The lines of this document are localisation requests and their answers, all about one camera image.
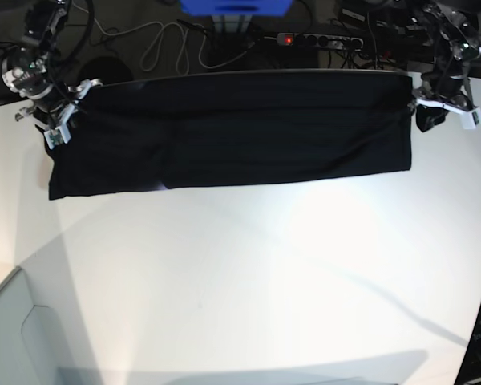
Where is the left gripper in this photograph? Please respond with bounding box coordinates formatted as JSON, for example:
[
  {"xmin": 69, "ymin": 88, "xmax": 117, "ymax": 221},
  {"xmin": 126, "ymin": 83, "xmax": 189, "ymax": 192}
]
[{"xmin": 412, "ymin": 71, "xmax": 475, "ymax": 132}]

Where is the grey side panel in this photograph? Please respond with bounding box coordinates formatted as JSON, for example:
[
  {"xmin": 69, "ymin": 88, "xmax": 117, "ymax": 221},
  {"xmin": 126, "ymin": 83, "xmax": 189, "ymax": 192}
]
[{"xmin": 0, "ymin": 267, "xmax": 117, "ymax": 385}]

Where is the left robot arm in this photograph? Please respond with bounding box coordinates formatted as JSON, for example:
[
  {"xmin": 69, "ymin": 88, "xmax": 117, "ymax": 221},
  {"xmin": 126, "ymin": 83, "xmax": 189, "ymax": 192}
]
[{"xmin": 409, "ymin": 1, "xmax": 481, "ymax": 132}]

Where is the white power strip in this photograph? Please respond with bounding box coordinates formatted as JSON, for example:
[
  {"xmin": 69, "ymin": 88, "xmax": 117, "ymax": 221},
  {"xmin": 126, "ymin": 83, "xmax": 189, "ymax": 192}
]
[{"xmin": 276, "ymin": 33, "xmax": 364, "ymax": 51}]

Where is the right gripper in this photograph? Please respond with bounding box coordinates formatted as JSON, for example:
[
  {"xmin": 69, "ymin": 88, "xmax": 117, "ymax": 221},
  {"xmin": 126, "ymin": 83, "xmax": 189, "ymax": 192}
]
[{"xmin": 2, "ymin": 66, "xmax": 103, "ymax": 130}]

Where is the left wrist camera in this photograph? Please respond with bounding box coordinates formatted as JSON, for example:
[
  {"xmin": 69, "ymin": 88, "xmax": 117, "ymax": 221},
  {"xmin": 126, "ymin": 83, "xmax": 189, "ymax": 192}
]
[{"xmin": 460, "ymin": 107, "xmax": 481, "ymax": 130}]

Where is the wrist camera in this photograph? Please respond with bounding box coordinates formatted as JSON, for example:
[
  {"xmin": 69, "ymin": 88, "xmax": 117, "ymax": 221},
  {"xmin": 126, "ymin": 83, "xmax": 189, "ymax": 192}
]
[
  {"xmin": 460, "ymin": 107, "xmax": 481, "ymax": 130},
  {"xmin": 43, "ymin": 125, "xmax": 71, "ymax": 150}
]

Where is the grey looped cable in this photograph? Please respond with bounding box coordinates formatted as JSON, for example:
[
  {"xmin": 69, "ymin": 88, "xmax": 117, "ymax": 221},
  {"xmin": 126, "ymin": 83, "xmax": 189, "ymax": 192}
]
[{"xmin": 71, "ymin": 0, "xmax": 250, "ymax": 74}]

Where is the blue box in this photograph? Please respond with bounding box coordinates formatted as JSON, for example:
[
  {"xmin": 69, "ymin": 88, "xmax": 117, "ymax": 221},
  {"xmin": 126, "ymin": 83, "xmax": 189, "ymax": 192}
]
[{"xmin": 180, "ymin": 0, "xmax": 293, "ymax": 16}]

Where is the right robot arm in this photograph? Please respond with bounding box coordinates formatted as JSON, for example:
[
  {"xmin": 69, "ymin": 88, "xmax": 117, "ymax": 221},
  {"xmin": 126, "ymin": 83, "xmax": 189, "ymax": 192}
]
[{"xmin": 2, "ymin": 1, "xmax": 95, "ymax": 131}]

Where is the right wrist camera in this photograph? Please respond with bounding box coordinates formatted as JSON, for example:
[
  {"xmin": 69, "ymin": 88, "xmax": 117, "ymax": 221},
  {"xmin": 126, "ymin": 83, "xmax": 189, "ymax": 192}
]
[{"xmin": 43, "ymin": 125, "xmax": 71, "ymax": 150}]

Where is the black T-shirt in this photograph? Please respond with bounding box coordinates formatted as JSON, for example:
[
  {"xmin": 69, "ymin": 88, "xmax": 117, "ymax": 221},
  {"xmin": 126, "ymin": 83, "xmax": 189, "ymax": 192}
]
[{"xmin": 48, "ymin": 71, "xmax": 412, "ymax": 201}]

